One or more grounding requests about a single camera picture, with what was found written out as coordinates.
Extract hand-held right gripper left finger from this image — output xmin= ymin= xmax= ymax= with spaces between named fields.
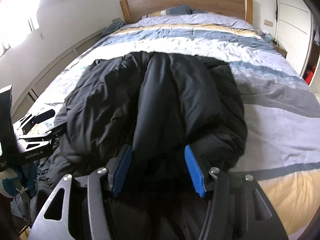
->
xmin=29 ymin=144 xmax=133 ymax=240

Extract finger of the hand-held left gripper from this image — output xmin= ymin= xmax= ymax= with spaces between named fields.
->
xmin=13 ymin=108 xmax=56 ymax=136
xmin=24 ymin=125 xmax=66 ymax=143

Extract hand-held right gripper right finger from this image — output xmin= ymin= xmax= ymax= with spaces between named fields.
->
xmin=184 ymin=145 xmax=289 ymax=240

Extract black puffer jacket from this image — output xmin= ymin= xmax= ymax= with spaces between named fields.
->
xmin=30 ymin=51 xmax=248 ymax=240

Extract bed with striped duvet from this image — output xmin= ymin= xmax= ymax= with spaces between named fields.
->
xmin=32 ymin=14 xmax=320 ymax=235

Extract bright window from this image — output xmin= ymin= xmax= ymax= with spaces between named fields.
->
xmin=0 ymin=0 xmax=48 ymax=53

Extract blue cloth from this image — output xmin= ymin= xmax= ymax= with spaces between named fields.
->
xmin=101 ymin=21 xmax=127 ymax=40

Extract wooden nightstand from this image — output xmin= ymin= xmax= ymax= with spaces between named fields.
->
xmin=271 ymin=40 xmax=288 ymax=58

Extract red bag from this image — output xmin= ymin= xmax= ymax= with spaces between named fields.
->
xmin=303 ymin=64 xmax=317 ymax=86

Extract bottles on nightstand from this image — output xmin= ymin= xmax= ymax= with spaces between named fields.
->
xmin=257 ymin=29 xmax=273 ymax=43

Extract striped pillow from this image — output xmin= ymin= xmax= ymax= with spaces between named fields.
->
xmin=141 ymin=5 xmax=208 ymax=20

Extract wooden headboard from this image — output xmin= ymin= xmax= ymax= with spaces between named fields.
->
xmin=119 ymin=0 xmax=254 ymax=28

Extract white wardrobe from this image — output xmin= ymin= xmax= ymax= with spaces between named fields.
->
xmin=274 ymin=0 xmax=320 ymax=85

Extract low white wall cabinet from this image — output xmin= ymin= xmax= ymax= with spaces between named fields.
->
xmin=0 ymin=26 xmax=108 ymax=127

